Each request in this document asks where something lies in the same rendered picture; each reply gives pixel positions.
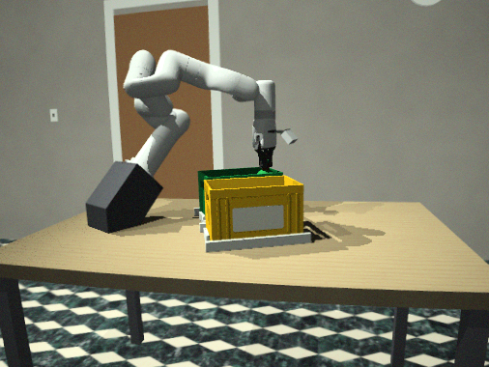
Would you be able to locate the yellow plastic crate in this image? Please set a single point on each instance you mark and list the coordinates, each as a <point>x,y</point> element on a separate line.
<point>254,207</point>

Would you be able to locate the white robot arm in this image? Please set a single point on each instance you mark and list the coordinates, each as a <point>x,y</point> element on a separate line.
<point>150,88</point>

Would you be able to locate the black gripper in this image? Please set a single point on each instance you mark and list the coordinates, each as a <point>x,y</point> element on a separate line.
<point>261,136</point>

